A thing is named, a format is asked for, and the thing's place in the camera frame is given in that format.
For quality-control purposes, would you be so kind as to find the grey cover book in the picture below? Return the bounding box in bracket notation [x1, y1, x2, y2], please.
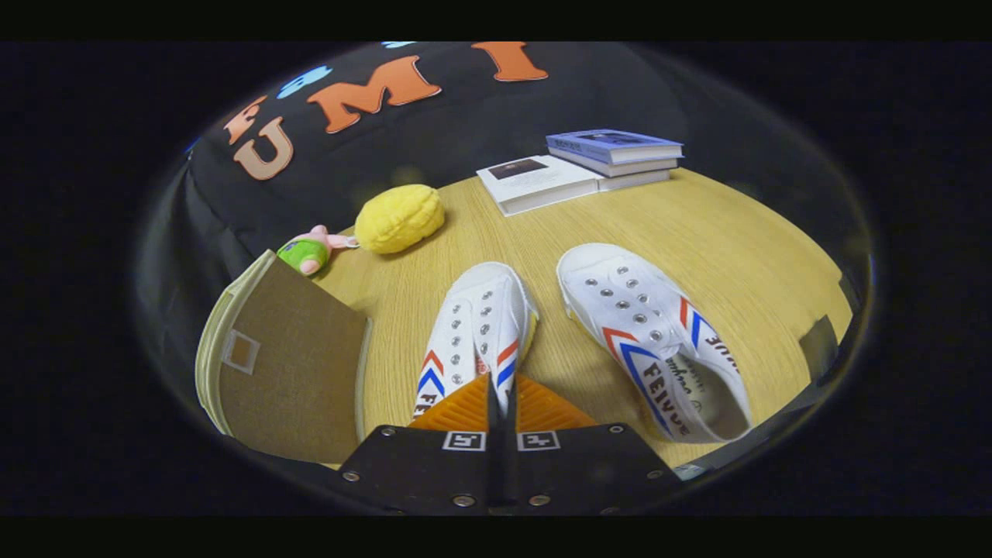
[570, 151, 680, 178]

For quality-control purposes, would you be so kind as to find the black backdrop cloth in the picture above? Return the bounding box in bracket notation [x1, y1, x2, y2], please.
[186, 41, 853, 260]

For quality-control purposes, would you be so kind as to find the white shoe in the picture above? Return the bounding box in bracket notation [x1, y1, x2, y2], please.
[413, 261, 539, 423]
[556, 243, 753, 444]

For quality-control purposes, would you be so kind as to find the blue cover book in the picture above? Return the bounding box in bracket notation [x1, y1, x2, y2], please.
[546, 129, 684, 166]

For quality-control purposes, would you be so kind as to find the white cover book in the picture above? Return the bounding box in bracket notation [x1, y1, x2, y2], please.
[597, 169, 671, 192]

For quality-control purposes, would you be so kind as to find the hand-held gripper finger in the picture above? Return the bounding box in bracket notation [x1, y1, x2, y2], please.
[504, 374, 683, 516]
[337, 374, 498, 516]

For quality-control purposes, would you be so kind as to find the white book with dark photo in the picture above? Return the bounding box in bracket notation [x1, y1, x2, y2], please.
[476, 155, 601, 217]

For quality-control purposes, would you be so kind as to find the pink and green plush toy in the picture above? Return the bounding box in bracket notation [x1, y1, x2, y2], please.
[277, 225, 360, 277]

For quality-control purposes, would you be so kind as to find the yellow plush ball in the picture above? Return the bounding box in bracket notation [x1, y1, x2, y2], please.
[355, 184, 446, 255]

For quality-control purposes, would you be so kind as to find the brown cardboard storage box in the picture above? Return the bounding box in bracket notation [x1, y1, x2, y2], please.
[195, 250, 373, 464]

